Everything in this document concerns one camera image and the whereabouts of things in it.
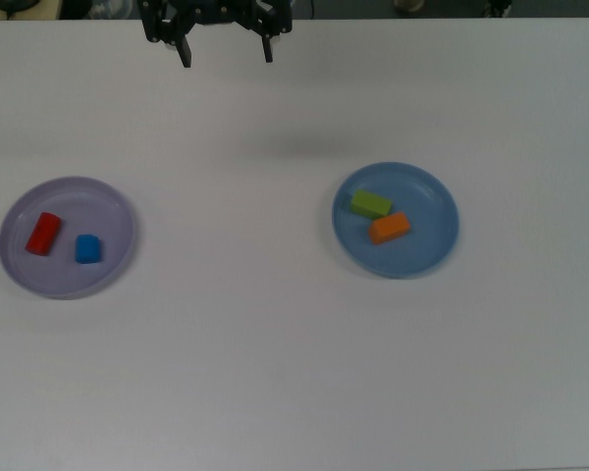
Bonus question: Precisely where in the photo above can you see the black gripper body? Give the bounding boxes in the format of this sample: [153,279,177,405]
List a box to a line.
[169,0,259,26]

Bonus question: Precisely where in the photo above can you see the green block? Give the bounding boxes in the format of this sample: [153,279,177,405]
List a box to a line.
[348,189,393,221]

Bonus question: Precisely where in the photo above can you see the orange block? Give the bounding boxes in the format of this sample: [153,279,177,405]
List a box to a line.
[368,211,411,245]

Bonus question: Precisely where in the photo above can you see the small blue block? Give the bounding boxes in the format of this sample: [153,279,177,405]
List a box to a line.
[74,234,103,265]

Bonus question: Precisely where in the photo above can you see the red cylinder block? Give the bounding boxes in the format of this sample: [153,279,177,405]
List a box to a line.
[25,211,63,256]

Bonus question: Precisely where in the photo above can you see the dark round object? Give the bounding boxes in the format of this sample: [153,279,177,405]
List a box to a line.
[0,0,43,15]

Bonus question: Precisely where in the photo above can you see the blue plastic plate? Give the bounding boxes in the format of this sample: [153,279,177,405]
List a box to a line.
[331,161,460,281]

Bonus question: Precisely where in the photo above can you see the purple plastic plate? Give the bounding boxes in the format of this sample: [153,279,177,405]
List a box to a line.
[0,176,138,301]

